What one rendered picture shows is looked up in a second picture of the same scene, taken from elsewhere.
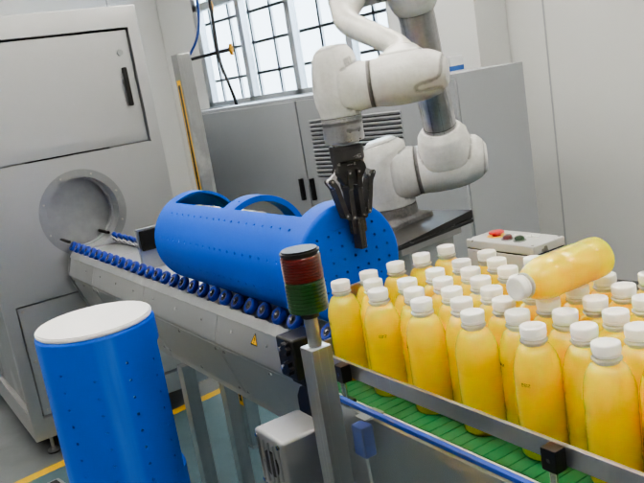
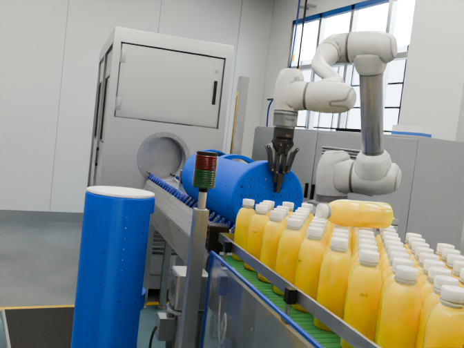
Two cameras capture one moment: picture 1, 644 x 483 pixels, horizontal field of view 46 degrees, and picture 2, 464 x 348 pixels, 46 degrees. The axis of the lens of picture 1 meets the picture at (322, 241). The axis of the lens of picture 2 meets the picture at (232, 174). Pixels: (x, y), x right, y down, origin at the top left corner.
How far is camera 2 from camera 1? 0.53 m
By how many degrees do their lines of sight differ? 16
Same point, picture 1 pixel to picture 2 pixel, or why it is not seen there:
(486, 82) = (441, 149)
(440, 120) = (371, 146)
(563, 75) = not seen: outside the picture
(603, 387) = (328, 262)
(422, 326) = (271, 226)
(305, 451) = not seen: hidden behind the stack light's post
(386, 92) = (312, 101)
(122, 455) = (106, 269)
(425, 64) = (339, 90)
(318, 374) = (196, 224)
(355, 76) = (297, 88)
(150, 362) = (141, 224)
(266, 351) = not seen: hidden behind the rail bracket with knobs
